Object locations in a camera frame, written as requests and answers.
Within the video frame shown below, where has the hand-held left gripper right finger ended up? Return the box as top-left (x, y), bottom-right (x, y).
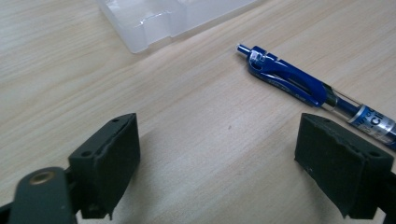
top-left (294, 112), bottom-right (395, 220)

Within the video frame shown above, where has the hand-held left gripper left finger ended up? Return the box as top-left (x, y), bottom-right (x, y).
top-left (67, 112), bottom-right (141, 220)

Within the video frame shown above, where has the blue retractable pen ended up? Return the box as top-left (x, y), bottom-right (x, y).
top-left (235, 43), bottom-right (396, 151)

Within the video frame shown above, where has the translucent plastic box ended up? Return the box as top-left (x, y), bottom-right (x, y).
top-left (96, 0), bottom-right (260, 54)

